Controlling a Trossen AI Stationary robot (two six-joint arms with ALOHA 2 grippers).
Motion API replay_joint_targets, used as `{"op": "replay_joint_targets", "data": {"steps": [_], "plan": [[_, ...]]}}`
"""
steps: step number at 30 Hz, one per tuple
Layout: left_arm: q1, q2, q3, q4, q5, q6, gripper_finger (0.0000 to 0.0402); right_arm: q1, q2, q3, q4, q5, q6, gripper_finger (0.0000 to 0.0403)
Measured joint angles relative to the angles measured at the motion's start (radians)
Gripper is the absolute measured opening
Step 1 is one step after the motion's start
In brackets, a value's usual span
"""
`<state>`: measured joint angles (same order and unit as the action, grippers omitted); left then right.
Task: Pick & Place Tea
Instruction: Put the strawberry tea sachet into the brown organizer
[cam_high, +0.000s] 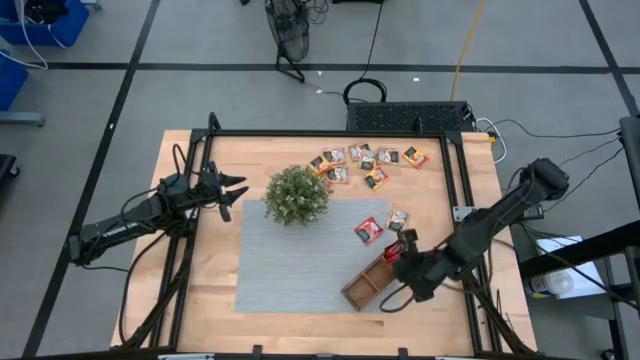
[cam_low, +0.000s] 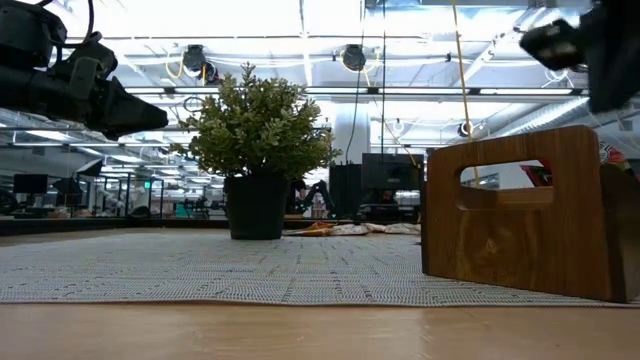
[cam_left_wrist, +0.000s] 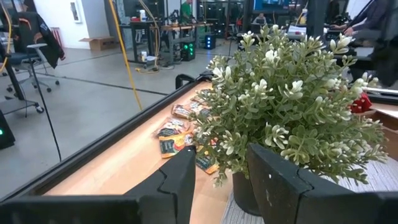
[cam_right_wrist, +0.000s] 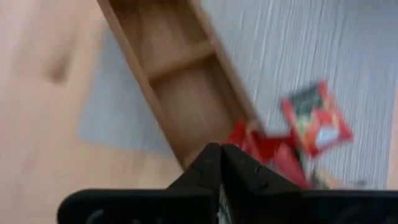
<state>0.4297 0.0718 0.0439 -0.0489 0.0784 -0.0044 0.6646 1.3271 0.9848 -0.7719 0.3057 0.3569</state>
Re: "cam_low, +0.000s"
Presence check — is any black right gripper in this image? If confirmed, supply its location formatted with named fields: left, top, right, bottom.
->
left=585, top=59, right=640, bottom=114

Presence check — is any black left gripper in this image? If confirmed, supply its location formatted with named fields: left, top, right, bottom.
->
left=0, top=57, right=170, bottom=142

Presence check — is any wooden compartment tray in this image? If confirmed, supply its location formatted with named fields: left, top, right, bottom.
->
left=420, top=124, right=640, bottom=305

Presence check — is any gold vanilla tea bag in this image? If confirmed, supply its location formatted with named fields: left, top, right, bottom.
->
left=368, top=222, right=422, bottom=236
left=330, top=223, right=372, bottom=237

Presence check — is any artificial green potted plant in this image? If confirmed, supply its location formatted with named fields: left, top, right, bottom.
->
left=169, top=62, right=344, bottom=241

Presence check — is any black monitor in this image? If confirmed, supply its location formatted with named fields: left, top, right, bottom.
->
left=12, top=173, right=50, bottom=196

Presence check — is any grey woven placemat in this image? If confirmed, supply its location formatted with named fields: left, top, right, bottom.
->
left=0, top=230, right=640, bottom=308

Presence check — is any person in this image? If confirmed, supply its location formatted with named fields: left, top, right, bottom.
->
left=372, top=189, right=401, bottom=221
left=285, top=177, right=309, bottom=220

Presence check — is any black cabinet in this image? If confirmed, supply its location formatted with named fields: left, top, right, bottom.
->
left=328, top=163, right=364, bottom=221

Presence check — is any thin black vertical pole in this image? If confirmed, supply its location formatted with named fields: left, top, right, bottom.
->
left=379, top=0, right=387, bottom=162

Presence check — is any black computer tower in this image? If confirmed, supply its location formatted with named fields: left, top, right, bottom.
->
left=360, top=152, right=424, bottom=222

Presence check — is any silver ventilation duct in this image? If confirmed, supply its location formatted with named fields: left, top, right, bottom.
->
left=492, top=97, right=594, bottom=139

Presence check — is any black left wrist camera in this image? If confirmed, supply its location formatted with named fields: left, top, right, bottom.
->
left=63, top=30, right=120, bottom=80

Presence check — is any black ceiling cable reel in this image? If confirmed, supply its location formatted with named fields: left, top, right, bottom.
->
left=340, top=43, right=368, bottom=73
left=180, top=43, right=221, bottom=85

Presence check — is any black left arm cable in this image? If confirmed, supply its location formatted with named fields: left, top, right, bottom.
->
left=33, top=0, right=104, bottom=50

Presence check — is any black hanging cable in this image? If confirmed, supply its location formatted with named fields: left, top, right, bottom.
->
left=344, top=69, right=364, bottom=166

